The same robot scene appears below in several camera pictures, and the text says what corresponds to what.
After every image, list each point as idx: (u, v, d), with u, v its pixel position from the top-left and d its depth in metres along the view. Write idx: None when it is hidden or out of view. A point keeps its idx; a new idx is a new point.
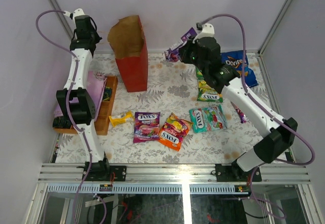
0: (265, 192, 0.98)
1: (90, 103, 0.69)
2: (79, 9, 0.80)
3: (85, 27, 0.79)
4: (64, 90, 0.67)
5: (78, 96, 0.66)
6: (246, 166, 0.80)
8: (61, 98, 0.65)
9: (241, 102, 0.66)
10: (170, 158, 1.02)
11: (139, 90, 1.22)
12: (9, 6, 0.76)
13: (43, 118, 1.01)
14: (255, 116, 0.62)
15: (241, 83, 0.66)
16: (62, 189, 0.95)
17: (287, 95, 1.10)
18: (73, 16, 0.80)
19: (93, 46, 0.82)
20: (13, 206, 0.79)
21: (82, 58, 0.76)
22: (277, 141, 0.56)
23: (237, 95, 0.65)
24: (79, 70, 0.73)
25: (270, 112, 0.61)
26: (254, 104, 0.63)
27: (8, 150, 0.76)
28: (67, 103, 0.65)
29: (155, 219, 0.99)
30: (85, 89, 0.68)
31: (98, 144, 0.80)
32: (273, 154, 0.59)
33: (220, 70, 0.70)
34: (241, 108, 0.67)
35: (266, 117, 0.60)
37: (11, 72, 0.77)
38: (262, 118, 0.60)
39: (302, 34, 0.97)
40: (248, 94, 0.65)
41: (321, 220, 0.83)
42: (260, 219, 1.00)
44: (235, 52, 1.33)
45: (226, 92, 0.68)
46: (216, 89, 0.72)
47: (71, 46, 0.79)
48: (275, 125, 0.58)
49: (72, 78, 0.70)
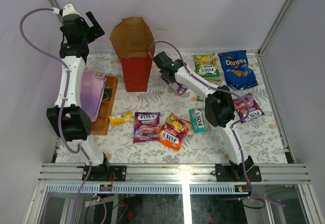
0: (265, 192, 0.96)
1: (85, 120, 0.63)
2: (69, 5, 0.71)
3: (75, 29, 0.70)
4: (56, 107, 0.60)
5: (71, 114, 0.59)
6: (235, 158, 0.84)
8: (52, 117, 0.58)
9: (188, 82, 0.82)
10: (170, 158, 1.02)
11: (139, 89, 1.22)
12: (9, 6, 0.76)
13: (44, 118, 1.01)
14: (197, 89, 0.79)
15: (185, 68, 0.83)
16: (63, 189, 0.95)
17: (287, 95, 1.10)
18: (62, 13, 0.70)
19: (86, 50, 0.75)
20: (13, 206, 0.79)
21: (74, 68, 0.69)
22: (214, 103, 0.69)
23: (184, 77, 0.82)
24: (71, 84, 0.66)
25: (207, 83, 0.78)
26: (196, 81, 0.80)
27: (8, 150, 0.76)
28: (60, 122, 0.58)
29: (155, 219, 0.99)
30: (78, 106, 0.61)
31: (96, 149, 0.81)
32: (218, 116, 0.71)
33: (170, 63, 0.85)
34: (190, 87, 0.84)
35: (205, 88, 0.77)
37: (11, 72, 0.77)
38: (202, 89, 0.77)
39: (301, 35, 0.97)
40: (191, 74, 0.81)
41: (321, 220, 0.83)
42: (260, 218, 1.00)
44: (236, 52, 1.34)
45: (177, 78, 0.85)
46: (170, 78, 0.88)
47: (61, 53, 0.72)
48: (212, 92, 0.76)
49: (63, 94, 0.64)
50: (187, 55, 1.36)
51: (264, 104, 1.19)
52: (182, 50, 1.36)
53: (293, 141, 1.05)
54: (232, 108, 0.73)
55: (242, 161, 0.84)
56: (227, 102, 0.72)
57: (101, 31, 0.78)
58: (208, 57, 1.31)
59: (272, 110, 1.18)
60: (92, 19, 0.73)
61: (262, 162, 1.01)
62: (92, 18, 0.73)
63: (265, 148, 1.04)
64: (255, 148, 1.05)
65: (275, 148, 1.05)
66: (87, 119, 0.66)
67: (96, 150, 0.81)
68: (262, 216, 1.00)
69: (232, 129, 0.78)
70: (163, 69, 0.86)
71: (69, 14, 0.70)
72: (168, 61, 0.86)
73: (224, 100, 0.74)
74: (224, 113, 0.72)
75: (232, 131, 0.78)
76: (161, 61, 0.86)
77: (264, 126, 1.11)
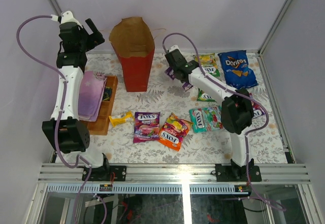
0: (265, 192, 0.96)
1: (83, 133, 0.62)
2: (68, 12, 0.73)
3: (72, 38, 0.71)
4: (52, 120, 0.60)
5: (68, 127, 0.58)
6: (239, 158, 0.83)
8: (49, 130, 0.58)
9: (203, 84, 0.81)
10: (170, 158, 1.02)
11: (139, 89, 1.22)
12: (9, 7, 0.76)
13: (44, 118, 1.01)
14: (214, 91, 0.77)
15: (200, 70, 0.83)
16: (63, 189, 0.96)
17: (287, 95, 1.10)
18: (61, 20, 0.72)
19: (83, 59, 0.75)
20: (13, 206, 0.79)
21: (71, 79, 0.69)
22: (232, 107, 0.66)
23: (199, 79, 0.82)
24: (68, 95, 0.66)
25: (224, 86, 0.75)
26: (212, 83, 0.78)
27: (9, 150, 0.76)
28: (56, 136, 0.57)
29: (155, 219, 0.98)
30: (75, 119, 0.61)
31: (96, 153, 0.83)
32: (236, 120, 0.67)
33: (184, 64, 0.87)
34: (205, 89, 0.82)
35: (221, 90, 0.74)
37: (11, 72, 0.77)
38: (218, 91, 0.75)
39: (302, 35, 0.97)
40: (207, 76, 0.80)
41: (321, 220, 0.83)
42: (260, 218, 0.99)
44: (236, 52, 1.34)
45: (192, 79, 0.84)
46: (185, 80, 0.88)
47: (58, 64, 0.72)
48: (228, 95, 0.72)
49: (60, 106, 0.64)
50: (187, 55, 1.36)
51: (264, 104, 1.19)
52: (182, 50, 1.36)
53: (293, 141, 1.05)
54: (251, 114, 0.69)
55: (245, 163, 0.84)
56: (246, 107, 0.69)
57: (100, 39, 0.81)
58: (208, 57, 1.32)
59: (272, 110, 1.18)
60: (91, 26, 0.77)
61: (262, 162, 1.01)
62: (92, 26, 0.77)
63: (266, 148, 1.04)
64: (255, 148, 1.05)
65: (275, 148, 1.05)
66: (85, 132, 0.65)
67: (94, 155, 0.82)
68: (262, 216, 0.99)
69: (245, 135, 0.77)
70: (177, 68, 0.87)
71: (67, 22, 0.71)
72: (182, 62, 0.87)
73: (241, 104, 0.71)
74: (242, 119, 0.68)
75: (245, 138, 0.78)
76: (173, 58, 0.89)
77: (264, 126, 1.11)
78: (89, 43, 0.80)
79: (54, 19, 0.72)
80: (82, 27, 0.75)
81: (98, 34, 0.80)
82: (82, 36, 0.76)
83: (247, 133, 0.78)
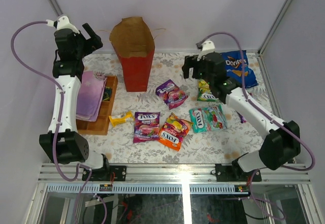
0: (265, 192, 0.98)
1: (82, 147, 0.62)
2: (64, 17, 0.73)
3: (68, 46, 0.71)
4: (49, 133, 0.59)
5: (66, 139, 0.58)
6: (246, 167, 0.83)
8: (46, 143, 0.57)
9: (244, 108, 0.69)
10: (170, 158, 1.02)
11: (139, 89, 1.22)
12: (8, 7, 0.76)
13: (43, 118, 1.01)
14: (256, 120, 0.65)
15: (241, 91, 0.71)
16: (62, 189, 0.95)
17: (287, 94, 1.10)
18: (57, 25, 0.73)
19: (80, 68, 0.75)
20: (13, 206, 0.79)
21: (68, 89, 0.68)
22: (277, 144, 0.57)
23: (239, 102, 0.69)
24: (66, 105, 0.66)
25: (269, 115, 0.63)
26: (255, 110, 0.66)
27: (8, 150, 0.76)
28: (55, 149, 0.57)
29: (155, 219, 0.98)
30: (74, 131, 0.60)
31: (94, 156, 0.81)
32: (279, 158, 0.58)
33: (224, 81, 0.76)
34: (245, 115, 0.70)
35: (266, 120, 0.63)
37: (10, 72, 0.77)
38: (262, 121, 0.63)
39: (302, 34, 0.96)
40: (249, 100, 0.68)
41: (321, 220, 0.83)
42: (260, 219, 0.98)
44: (236, 52, 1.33)
45: (229, 100, 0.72)
46: (220, 99, 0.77)
47: (55, 73, 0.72)
48: (274, 127, 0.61)
49: (57, 118, 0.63)
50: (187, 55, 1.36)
51: (263, 103, 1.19)
52: (182, 50, 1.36)
53: None
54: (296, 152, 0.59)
55: (249, 170, 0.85)
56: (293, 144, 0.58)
57: (98, 43, 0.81)
58: None
59: (272, 110, 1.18)
60: (89, 30, 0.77)
61: None
62: (90, 30, 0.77)
63: None
64: (254, 148, 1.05)
65: None
66: (84, 144, 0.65)
67: (94, 159, 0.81)
68: (262, 217, 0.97)
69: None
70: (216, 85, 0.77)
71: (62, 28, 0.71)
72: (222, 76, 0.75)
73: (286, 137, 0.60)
74: (286, 156, 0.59)
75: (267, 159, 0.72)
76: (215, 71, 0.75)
77: None
78: (86, 49, 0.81)
79: (50, 24, 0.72)
80: (78, 32, 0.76)
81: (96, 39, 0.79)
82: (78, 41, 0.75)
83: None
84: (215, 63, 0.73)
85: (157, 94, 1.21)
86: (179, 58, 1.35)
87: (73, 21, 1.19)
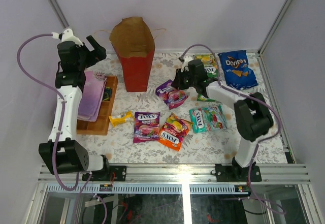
0: (265, 192, 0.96)
1: (81, 157, 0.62)
2: (69, 30, 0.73)
3: (71, 58, 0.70)
4: (50, 142, 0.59)
5: (66, 149, 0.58)
6: (243, 160, 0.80)
8: (46, 153, 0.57)
9: (221, 95, 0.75)
10: (170, 158, 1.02)
11: (139, 89, 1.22)
12: (8, 7, 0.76)
13: (44, 118, 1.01)
14: (229, 98, 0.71)
15: (216, 82, 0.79)
16: (62, 189, 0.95)
17: (287, 94, 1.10)
18: (62, 38, 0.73)
19: (82, 78, 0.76)
20: (12, 207, 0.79)
21: (70, 99, 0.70)
22: (244, 110, 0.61)
23: (216, 90, 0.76)
24: (67, 115, 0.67)
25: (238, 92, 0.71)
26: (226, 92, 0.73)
27: (8, 150, 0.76)
28: (54, 159, 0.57)
29: (155, 219, 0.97)
30: (73, 140, 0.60)
31: (94, 158, 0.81)
32: (252, 125, 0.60)
33: (204, 79, 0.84)
34: (223, 101, 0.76)
35: (235, 95, 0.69)
37: (10, 72, 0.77)
38: (232, 96, 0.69)
39: (302, 35, 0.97)
40: (222, 86, 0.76)
41: (321, 220, 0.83)
42: (259, 214, 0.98)
44: (236, 52, 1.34)
45: (209, 92, 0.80)
46: (204, 95, 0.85)
47: (57, 84, 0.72)
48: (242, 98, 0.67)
49: (58, 127, 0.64)
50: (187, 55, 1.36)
51: None
52: (182, 50, 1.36)
53: (293, 142, 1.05)
54: (269, 120, 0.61)
55: (247, 165, 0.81)
56: (262, 113, 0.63)
57: (102, 55, 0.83)
58: (208, 57, 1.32)
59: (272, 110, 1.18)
60: (93, 42, 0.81)
61: (262, 162, 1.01)
62: (93, 41, 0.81)
63: (265, 149, 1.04)
64: None
65: (275, 148, 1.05)
66: (83, 155, 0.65)
67: (94, 162, 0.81)
68: (261, 212, 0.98)
69: (258, 144, 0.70)
70: (197, 84, 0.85)
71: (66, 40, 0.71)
72: (201, 76, 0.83)
73: (258, 111, 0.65)
74: (259, 124, 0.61)
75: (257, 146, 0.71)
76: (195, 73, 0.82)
77: None
78: (88, 59, 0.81)
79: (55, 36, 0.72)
80: (82, 44, 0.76)
81: (100, 51, 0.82)
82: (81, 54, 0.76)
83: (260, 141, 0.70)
84: (195, 65, 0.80)
85: (157, 94, 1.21)
86: (179, 58, 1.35)
87: (73, 21, 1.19)
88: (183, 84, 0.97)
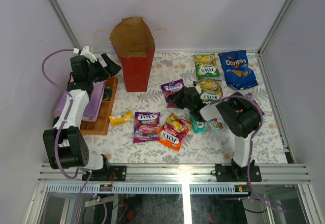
0: (265, 192, 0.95)
1: (83, 147, 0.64)
2: (86, 46, 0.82)
3: (80, 69, 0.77)
4: (54, 129, 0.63)
5: (69, 135, 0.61)
6: (241, 159, 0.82)
8: (50, 139, 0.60)
9: (213, 110, 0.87)
10: (170, 158, 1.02)
11: (139, 89, 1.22)
12: (8, 8, 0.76)
13: (44, 118, 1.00)
14: None
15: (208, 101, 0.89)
16: (63, 189, 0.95)
17: (287, 95, 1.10)
18: (81, 53, 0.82)
19: (90, 87, 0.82)
20: (11, 208, 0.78)
21: (78, 98, 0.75)
22: (225, 105, 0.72)
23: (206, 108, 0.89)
24: (74, 109, 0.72)
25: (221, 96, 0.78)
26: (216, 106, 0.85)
27: (8, 150, 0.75)
28: (56, 144, 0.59)
29: (155, 219, 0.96)
30: (76, 128, 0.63)
31: (94, 159, 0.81)
32: (236, 117, 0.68)
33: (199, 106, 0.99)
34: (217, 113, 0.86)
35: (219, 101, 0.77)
37: (9, 72, 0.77)
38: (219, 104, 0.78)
39: (302, 35, 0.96)
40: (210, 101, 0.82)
41: (321, 220, 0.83)
42: (259, 213, 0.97)
44: (236, 52, 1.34)
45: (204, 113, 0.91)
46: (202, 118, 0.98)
47: (68, 88, 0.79)
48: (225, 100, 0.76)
49: (64, 118, 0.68)
50: (187, 55, 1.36)
51: (263, 103, 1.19)
52: (182, 50, 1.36)
53: (293, 141, 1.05)
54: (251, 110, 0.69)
55: (246, 163, 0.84)
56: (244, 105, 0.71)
57: (113, 72, 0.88)
58: (208, 57, 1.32)
59: (272, 110, 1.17)
60: (105, 59, 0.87)
61: (262, 162, 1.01)
62: (106, 59, 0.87)
63: (265, 149, 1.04)
64: (255, 148, 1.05)
65: (275, 148, 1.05)
66: (85, 148, 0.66)
67: (94, 162, 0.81)
68: (260, 211, 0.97)
69: (251, 139, 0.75)
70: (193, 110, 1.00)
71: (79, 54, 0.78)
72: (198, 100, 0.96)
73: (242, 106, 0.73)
74: (243, 115, 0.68)
75: (251, 141, 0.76)
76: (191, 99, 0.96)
77: (264, 126, 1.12)
78: (100, 73, 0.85)
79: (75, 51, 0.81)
80: (96, 60, 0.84)
81: (111, 68, 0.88)
82: (91, 66, 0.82)
83: (253, 137, 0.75)
84: (191, 95, 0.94)
85: (162, 90, 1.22)
86: (179, 58, 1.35)
87: (73, 22, 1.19)
88: (180, 101, 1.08)
